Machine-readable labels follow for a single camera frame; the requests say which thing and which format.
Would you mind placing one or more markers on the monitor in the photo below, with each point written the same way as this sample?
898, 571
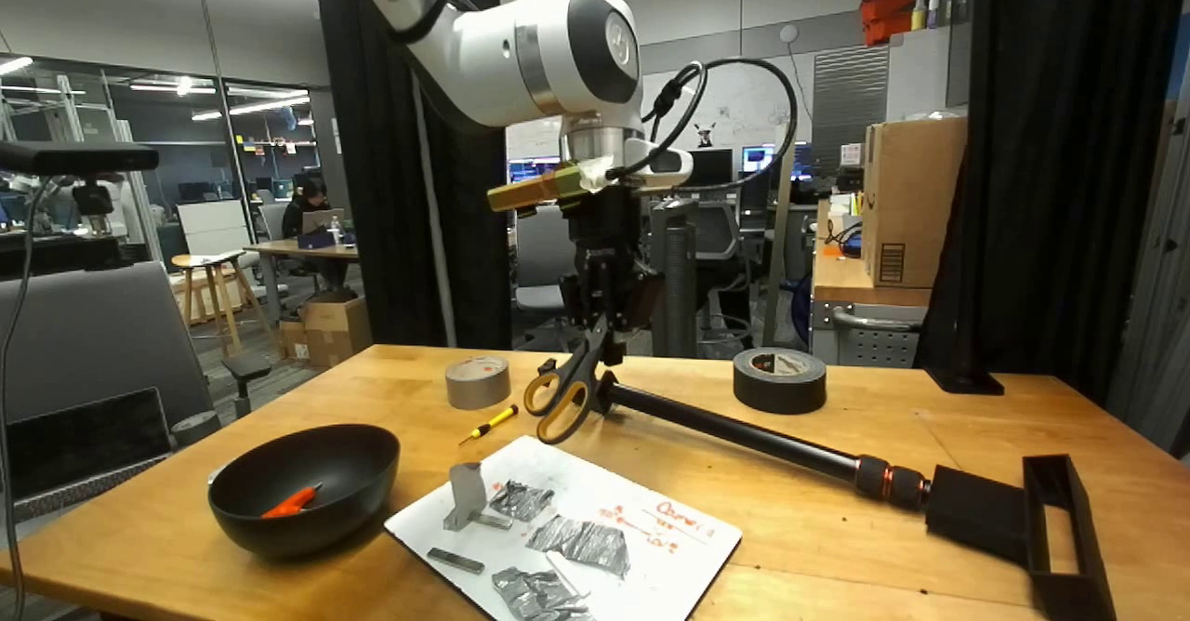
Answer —
533, 170

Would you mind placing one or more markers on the orange tool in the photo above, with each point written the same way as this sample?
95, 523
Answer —
290, 502

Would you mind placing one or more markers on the large cardboard box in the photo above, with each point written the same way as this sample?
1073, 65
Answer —
916, 203

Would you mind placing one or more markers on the white panel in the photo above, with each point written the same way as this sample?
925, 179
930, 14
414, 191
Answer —
214, 226

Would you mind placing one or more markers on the grey office chair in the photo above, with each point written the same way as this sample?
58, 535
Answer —
542, 258
93, 333

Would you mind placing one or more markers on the stand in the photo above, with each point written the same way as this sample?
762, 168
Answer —
965, 381

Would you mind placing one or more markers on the stack of cardboard boxes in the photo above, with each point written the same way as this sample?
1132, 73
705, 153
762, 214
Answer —
335, 328

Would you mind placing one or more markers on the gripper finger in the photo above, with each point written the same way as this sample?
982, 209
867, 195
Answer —
584, 300
637, 300

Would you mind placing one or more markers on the black bowl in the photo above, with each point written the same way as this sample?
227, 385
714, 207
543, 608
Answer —
307, 495

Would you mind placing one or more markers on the black tape roll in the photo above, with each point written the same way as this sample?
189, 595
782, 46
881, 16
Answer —
779, 384

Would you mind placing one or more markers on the wooden table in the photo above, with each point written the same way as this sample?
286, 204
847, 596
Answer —
297, 251

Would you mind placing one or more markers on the grey duct tape roll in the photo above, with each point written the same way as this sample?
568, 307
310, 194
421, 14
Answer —
478, 384

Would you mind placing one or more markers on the orange bag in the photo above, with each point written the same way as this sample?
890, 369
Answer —
888, 17

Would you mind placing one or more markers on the person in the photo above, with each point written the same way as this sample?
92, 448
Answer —
305, 214

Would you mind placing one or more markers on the grey metal bracket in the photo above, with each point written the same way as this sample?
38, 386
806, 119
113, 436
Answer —
467, 495

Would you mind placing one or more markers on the black pole with frame mount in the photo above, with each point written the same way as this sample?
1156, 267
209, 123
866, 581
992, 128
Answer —
744, 430

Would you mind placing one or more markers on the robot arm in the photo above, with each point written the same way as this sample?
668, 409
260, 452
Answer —
521, 49

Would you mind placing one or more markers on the camera on mount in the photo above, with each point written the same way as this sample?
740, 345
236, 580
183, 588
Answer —
74, 157

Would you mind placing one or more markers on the row of spray bottles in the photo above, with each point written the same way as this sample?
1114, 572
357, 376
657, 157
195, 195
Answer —
939, 3

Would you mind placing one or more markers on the small whiteboard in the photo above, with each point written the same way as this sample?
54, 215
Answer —
651, 547

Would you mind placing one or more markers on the small grey metal bar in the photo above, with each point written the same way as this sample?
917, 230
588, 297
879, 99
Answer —
456, 561

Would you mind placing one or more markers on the black office chair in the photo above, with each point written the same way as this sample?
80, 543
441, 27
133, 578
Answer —
707, 240

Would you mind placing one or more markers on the row of monitors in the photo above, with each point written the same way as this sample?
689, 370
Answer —
772, 158

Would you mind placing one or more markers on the crumpled foil piece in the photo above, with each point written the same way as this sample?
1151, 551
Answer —
581, 543
535, 595
521, 500

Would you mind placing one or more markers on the wooden stool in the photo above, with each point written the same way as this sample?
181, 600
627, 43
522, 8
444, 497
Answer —
214, 272

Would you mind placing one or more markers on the black curtain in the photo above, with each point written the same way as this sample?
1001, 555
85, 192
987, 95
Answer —
1051, 165
381, 184

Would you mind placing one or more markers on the silver laptop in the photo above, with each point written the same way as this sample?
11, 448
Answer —
323, 219

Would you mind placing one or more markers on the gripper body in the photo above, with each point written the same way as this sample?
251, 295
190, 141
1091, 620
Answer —
604, 221

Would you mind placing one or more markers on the small yellow screwdriver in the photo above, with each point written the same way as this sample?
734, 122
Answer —
493, 422

